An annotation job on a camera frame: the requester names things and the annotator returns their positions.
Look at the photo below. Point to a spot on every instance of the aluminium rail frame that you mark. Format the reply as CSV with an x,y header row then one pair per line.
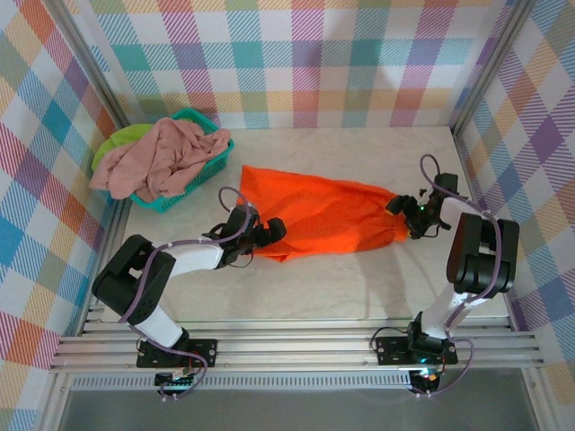
x,y
292,345

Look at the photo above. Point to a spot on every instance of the aluminium corner post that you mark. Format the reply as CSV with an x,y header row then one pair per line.
x,y
90,67
489,63

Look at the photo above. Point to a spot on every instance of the teal plastic basket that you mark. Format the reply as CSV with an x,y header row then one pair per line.
x,y
202,177

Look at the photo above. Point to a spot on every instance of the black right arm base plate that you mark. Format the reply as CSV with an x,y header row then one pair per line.
x,y
391,352

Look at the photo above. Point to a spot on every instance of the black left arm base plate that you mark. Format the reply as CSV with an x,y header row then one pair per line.
x,y
204,352

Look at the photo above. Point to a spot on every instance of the orange shorts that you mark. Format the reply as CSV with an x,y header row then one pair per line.
x,y
323,215

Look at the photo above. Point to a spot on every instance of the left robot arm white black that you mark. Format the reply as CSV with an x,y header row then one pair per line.
x,y
197,256

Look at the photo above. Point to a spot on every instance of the pink shorts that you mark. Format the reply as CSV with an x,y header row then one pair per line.
x,y
157,157

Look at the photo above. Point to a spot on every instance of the lime green shorts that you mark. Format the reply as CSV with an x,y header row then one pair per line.
x,y
112,143

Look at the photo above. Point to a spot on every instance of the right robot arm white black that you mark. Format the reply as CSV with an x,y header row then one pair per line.
x,y
442,312

